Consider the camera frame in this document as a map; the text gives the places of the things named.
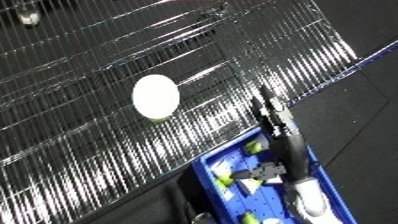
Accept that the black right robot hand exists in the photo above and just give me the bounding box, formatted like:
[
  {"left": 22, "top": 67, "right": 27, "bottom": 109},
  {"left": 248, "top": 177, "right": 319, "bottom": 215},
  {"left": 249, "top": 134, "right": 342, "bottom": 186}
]
[{"left": 232, "top": 84, "right": 313, "bottom": 188}]

